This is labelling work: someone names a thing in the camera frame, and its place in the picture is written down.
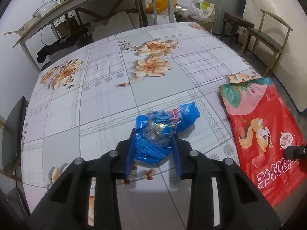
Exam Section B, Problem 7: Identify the cardboard box with bags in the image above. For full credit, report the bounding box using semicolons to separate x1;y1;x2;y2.
175;0;215;33

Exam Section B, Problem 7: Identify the white mattress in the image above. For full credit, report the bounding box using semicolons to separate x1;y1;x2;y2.
243;0;306;113

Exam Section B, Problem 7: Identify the wooden chair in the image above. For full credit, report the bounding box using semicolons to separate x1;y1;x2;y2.
240;8;294;77
1;97;28;182

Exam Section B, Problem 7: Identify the grey side table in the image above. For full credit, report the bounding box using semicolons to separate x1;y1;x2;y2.
14;0;175;73

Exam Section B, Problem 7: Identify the wooden chair right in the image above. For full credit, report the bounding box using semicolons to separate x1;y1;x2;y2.
240;8;294;77

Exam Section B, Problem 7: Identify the dark wooden stool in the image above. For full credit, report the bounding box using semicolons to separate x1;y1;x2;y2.
220;12;254;48

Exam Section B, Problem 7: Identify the yellow plastic bag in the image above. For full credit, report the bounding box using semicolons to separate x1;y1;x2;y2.
145;0;169;14

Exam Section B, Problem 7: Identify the blue wrapper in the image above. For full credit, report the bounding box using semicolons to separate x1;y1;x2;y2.
135;102;200;164

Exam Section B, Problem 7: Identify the red rice bag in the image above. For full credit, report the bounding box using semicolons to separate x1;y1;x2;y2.
219;73;306;207

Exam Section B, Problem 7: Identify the black clothing pile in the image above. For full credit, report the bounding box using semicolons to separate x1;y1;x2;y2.
37;28;89;64

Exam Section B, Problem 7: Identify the wooden chair left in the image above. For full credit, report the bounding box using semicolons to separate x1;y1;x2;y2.
1;97;28;182

